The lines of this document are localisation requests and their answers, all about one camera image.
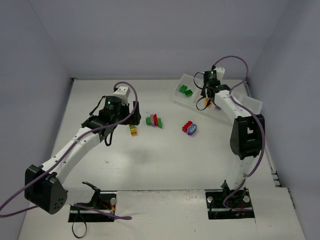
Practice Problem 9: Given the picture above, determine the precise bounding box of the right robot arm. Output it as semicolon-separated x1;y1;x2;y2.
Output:
197;69;265;191

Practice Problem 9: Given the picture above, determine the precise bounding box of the red half-round lego brick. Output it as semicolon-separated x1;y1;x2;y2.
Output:
153;114;159;127

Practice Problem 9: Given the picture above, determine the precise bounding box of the green half-round lego brick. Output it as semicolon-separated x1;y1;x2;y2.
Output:
146;117;151;126

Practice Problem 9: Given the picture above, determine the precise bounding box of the black cable loop at front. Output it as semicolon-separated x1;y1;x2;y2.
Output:
71;209;88;238

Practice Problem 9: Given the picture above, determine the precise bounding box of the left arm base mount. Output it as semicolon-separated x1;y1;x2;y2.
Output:
68;192;118;223

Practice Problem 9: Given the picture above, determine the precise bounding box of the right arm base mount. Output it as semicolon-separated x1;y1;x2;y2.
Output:
205;188;255;220

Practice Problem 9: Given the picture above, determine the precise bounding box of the green lego brick in tray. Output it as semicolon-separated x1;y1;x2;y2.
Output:
179;85;188;94

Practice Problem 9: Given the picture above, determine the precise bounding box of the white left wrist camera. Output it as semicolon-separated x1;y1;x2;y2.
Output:
112;86;131;105

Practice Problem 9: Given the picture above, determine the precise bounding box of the green lego brick in cluster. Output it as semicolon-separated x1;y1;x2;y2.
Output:
157;118;163;129

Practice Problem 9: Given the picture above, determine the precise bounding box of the red lego brick by paw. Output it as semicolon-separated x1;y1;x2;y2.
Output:
182;120;193;133

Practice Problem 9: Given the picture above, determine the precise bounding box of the purple butterfly lego brick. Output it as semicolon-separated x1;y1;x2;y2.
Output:
150;115;155;127

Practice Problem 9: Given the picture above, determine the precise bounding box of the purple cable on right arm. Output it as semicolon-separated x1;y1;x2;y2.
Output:
211;55;265;211

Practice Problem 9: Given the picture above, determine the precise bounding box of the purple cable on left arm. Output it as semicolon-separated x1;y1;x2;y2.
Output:
0;81;139;221

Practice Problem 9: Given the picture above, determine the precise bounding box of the purple paw print lego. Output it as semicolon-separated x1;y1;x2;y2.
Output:
186;123;197;136

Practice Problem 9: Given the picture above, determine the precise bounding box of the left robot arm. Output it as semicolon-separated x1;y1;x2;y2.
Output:
24;95;141;215

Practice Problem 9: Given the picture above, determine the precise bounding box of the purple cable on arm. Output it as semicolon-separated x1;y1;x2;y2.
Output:
211;55;265;211
0;81;139;221

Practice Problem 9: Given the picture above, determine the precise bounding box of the clear plastic divided tray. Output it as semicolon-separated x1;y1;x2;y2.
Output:
171;74;263;126

